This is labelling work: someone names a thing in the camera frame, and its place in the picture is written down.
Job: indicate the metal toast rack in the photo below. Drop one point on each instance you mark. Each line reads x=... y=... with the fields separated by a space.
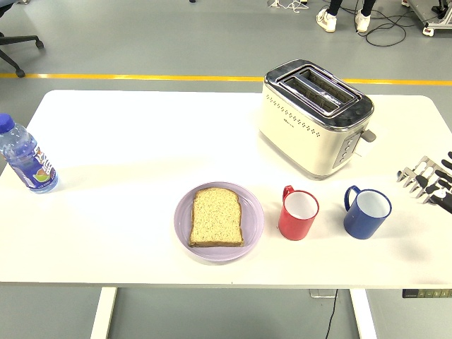
x=411 y=176

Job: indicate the bread slice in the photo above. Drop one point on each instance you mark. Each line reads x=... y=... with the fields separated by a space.
x=216 y=219

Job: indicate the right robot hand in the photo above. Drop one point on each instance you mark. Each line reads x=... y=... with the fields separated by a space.
x=445 y=206

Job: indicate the black table control panel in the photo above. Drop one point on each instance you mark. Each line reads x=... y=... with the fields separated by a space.
x=427 y=294

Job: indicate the purple plate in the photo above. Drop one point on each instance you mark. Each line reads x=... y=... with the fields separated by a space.
x=252 y=215

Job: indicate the white equipment frame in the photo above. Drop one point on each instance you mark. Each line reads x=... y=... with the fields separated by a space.
x=438 y=24

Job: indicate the white table leg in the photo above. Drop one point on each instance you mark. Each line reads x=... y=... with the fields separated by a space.
x=103 y=314
x=363 y=314

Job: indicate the cream toaster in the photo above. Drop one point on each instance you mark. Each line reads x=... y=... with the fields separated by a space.
x=296 y=141

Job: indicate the plastic bottle with blue cap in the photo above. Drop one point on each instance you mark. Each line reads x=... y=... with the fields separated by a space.
x=30 y=162

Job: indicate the red enamel cup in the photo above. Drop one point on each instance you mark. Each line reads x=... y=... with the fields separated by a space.
x=293 y=229

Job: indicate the blue enamel cup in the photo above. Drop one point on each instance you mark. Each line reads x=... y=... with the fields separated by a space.
x=363 y=226

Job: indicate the black office chair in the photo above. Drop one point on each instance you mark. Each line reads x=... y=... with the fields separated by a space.
x=21 y=39

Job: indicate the grey box under table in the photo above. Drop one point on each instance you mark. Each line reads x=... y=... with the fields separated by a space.
x=319 y=294

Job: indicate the person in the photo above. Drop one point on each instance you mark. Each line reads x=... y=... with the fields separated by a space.
x=326 y=20

